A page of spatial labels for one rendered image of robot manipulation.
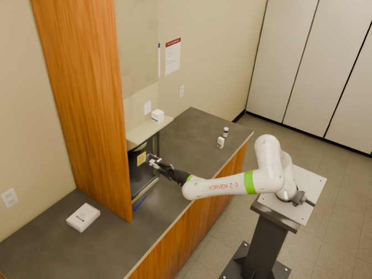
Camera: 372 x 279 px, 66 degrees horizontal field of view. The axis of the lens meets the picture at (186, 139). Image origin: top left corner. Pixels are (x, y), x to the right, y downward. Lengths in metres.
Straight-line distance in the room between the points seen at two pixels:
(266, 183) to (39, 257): 1.26
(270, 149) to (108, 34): 0.87
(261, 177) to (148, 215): 0.81
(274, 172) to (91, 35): 0.99
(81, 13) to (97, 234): 1.20
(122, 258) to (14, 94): 1.01
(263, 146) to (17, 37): 1.25
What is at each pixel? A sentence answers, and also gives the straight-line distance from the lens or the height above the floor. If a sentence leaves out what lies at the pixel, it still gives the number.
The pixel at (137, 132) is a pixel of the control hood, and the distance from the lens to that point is 1.58.
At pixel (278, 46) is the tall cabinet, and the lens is 4.29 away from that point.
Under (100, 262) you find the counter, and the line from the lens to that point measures 1.74.
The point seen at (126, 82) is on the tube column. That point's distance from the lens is 1.45.
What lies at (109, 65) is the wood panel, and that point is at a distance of 1.26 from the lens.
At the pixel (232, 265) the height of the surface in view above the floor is 0.01.
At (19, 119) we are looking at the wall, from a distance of 1.70.
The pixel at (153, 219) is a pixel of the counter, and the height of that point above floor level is 0.94.
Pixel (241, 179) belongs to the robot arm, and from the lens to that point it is 1.43.
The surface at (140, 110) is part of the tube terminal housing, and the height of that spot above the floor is 1.59.
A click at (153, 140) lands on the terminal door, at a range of 1.79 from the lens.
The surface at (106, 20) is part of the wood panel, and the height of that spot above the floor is 2.12.
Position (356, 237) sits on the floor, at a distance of 3.51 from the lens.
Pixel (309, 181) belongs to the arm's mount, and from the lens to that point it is 2.04.
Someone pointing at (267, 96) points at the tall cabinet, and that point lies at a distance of 4.55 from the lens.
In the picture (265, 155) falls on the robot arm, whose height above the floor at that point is 1.56.
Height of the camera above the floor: 2.41
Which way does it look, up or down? 36 degrees down
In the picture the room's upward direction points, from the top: 4 degrees clockwise
